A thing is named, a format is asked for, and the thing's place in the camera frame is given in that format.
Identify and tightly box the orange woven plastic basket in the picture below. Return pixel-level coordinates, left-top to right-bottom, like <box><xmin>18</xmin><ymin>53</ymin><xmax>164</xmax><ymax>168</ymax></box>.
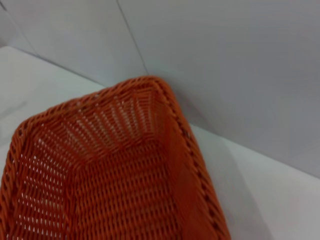
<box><xmin>0</xmin><ymin>75</ymin><xmax>232</xmax><ymax>240</ymax></box>

